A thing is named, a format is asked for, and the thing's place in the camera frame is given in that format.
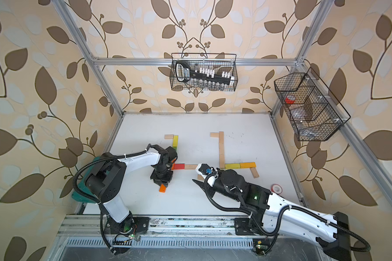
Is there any yellow-green long block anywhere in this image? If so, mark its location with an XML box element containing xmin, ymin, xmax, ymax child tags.
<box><xmin>225</xmin><ymin>163</ymin><xmax>241</xmax><ymax>170</ymax></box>

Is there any amber yellow block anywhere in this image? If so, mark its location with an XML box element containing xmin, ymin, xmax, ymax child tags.
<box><xmin>240</xmin><ymin>162</ymin><xmax>256</xmax><ymax>169</ymax></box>

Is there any wood small block lowest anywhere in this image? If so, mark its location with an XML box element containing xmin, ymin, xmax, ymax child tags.
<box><xmin>250</xmin><ymin>167</ymin><xmax>260</xmax><ymax>178</ymax></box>

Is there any wood long block vertical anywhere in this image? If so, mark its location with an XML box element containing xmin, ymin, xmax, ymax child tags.
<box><xmin>220</xmin><ymin>154</ymin><xmax>225</xmax><ymax>169</ymax></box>

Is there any yellow long block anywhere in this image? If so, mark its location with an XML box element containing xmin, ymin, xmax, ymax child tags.
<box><xmin>173</xmin><ymin>135</ymin><xmax>179</xmax><ymax>147</ymax></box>

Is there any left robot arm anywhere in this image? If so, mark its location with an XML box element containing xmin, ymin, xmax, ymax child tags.
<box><xmin>72</xmin><ymin>144</ymin><xmax>177</xmax><ymax>255</ymax></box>

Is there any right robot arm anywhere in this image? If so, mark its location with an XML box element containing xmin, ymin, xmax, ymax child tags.
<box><xmin>195</xmin><ymin>164</ymin><xmax>371</xmax><ymax>261</ymax></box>

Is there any red tape roll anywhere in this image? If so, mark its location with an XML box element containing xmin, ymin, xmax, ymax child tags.
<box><xmin>271</xmin><ymin>184</ymin><xmax>283</xmax><ymax>195</ymax></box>

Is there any red cup in basket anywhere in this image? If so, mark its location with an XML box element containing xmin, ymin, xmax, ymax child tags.
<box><xmin>285</xmin><ymin>95</ymin><xmax>296</xmax><ymax>105</ymax></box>

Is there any black socket tool set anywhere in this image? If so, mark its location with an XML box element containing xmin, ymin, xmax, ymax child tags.
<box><xmin>170</xmin><ymin>60</ymin><xmax>237</xmax><ymax>88</ymax></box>

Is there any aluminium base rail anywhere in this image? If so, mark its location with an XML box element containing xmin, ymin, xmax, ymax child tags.
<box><xmin>57</xmin><ymin>215</ymin><xmax>263</xmax><ymax>250</ymax></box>

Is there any back wire basket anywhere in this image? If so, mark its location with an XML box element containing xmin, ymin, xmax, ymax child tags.
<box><xmin>169</xmin><ymin>52</ymin><xmax>238</xmax><ymax>92</ymax></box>

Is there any side wire basket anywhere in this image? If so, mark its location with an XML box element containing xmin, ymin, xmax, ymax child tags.
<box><xmin>274</xmin><ymin>67</ymin><xmax>351</xmax><ymax>141</ymax></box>

